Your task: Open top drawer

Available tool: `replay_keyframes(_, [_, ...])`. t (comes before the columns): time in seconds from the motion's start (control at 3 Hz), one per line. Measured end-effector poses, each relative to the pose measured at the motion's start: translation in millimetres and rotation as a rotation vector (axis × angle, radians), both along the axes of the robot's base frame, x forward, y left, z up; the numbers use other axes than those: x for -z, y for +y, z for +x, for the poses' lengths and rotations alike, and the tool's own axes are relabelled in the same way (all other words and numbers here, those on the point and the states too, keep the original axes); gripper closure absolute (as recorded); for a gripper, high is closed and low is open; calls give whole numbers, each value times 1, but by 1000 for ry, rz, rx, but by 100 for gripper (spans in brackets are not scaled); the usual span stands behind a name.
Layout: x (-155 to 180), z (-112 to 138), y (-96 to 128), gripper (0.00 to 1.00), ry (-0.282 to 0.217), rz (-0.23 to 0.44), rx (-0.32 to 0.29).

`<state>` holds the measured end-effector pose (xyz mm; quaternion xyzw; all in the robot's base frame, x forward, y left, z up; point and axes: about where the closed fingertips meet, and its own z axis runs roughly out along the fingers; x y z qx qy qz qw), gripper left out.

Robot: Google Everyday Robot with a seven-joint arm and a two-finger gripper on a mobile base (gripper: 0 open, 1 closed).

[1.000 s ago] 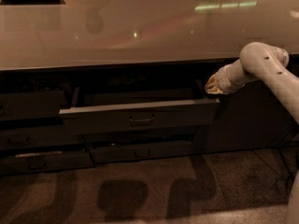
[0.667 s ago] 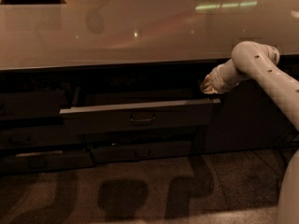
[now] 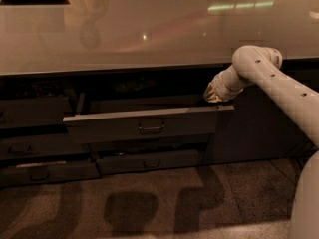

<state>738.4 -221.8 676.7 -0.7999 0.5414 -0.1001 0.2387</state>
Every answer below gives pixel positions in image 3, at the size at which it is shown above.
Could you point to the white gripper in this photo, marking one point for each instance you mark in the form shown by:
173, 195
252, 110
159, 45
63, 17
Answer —
218, 87

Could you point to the grey drawer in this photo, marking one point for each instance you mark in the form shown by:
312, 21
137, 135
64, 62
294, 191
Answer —
149, 161
39, 146
48, 173
33, 112
119, 120
135, 144

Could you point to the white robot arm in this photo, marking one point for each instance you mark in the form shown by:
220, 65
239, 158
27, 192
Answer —
260, 66

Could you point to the grey cabinet door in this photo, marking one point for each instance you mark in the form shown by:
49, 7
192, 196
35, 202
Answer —
256, 129

